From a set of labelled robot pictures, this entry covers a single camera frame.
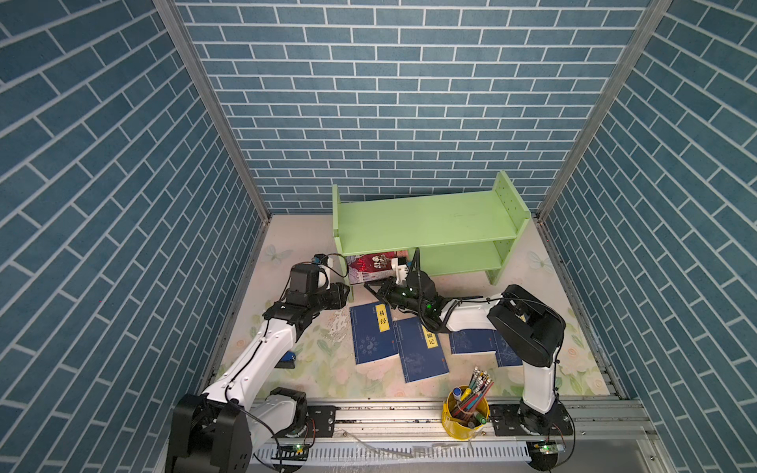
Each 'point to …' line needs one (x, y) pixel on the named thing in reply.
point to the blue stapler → (287, 361)
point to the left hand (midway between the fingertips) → (344, 287)
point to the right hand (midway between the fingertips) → (360, 283)
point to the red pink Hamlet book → (372, 267)
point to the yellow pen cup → (465, 410)
